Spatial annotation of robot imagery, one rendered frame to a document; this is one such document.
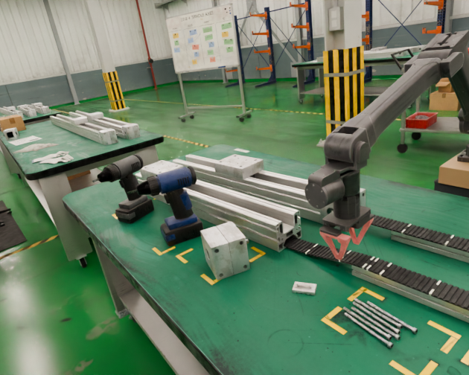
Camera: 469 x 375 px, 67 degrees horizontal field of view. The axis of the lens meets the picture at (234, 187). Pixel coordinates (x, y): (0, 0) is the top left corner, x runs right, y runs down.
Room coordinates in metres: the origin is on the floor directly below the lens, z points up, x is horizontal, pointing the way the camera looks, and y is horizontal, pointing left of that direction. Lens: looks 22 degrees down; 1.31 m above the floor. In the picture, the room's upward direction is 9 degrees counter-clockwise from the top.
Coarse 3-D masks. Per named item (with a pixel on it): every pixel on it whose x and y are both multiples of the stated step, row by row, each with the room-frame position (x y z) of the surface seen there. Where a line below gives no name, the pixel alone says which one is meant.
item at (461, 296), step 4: (460, 292) 0.52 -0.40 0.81; (464, 292) 0.52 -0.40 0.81; (468, 292) 0.52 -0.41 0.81; (456, 296) 0.51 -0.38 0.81; (460, 296) 0.52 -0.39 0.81; (464, 296) 0.51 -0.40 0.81; (468, 296) 0.51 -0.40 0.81; (452, 300) 0.51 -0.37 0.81; (456, 300) 0.51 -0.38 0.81; (460, 300) 0.50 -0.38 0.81; (464, 300) 0.50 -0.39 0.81; (456, 304) 0.50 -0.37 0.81; (460, 304) 0.49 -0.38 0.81
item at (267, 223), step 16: (192, 192) 1.12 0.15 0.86; (208, 192) 1.15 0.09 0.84; (224, 192) 1.08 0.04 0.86; (192, 208) 1.11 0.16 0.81; (208, 208) 1.03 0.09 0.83; (224, 208) 0.97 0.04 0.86; (240, 208) 0.93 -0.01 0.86; (256, 208) 0.96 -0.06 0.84; (272, 208) 0.91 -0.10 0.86; (288, 208) 0.89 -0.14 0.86; (240, 224) 0.91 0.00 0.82; (256, 224) 0.87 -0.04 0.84; (272, 224) 0.81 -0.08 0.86; (288, 224) 0.87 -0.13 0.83; (256, 240) 0.87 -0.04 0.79; (272, 240) 0.82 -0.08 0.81
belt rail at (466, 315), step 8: (352, 272) 0.67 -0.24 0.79; (360, 272) 0.66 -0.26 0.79; (368, 272) 0.63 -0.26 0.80; (368, 280) 0.63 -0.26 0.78; (376, 280) 0.62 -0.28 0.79; (384, 280) 0.61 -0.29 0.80; (392, 288) 0.59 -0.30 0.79; (400, 288) 0.59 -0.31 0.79; (408, 288) 0.57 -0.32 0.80; (408, 296) 0.57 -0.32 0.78; (416, 296) 0.55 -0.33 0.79; (424, 296) 0.54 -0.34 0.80; (432, 296) 0.53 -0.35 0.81; (424, 304) 0.54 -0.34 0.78; (432, 304) 0.53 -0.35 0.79; (440, 304) 0.53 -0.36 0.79; (448, 304) 0.51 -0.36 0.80; (448, 312) 0.51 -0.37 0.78; (456, 312) 0.50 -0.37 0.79; (464, 312) 0.49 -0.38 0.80; (464, 320) 0.49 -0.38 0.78
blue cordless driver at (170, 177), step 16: (160, 176) 0.95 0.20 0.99; (176, 176) 0.96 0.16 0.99; (192, 176) 0.97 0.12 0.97; (128, 192) 0.93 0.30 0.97; (144, 192) 0.93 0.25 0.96; (160, 192) 0.95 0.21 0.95; (176, 192) 0.96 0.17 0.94; (176, 208) 0.96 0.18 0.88; (176, 224) 0.94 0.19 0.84; (192, 224) 0.95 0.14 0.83; (176, 240) 0.93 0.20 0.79
